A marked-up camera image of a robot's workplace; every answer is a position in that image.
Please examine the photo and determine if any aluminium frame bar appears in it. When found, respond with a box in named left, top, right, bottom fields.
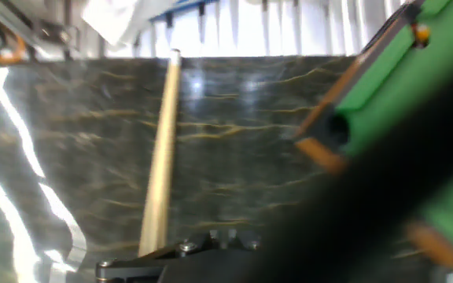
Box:
left=0, top=0, right=82, bottom=60

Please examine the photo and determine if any mini green pool table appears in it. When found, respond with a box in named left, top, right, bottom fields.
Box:
left=293, top=0, right=453, bottom=272

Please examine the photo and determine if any orange cable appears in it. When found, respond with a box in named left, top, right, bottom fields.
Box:
left=0, top=35, right=28, bottom=66

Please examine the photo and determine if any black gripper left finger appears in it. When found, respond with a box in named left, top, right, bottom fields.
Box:
left=94, top=230, right=227, bottom=283

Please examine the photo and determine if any black marble pattern mat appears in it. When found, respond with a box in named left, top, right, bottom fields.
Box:
left=0, top=54, right=453, bottom=283

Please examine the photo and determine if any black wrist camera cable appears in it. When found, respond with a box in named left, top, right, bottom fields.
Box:
left=249, top=58, right=453, bottom=283

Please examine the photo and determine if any wooden pool cue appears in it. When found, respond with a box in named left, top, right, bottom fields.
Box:
left=138, top=49, right=183, bottom=259

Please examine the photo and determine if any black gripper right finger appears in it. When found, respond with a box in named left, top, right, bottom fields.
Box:
left=226, top=230, right=263, bottom=252

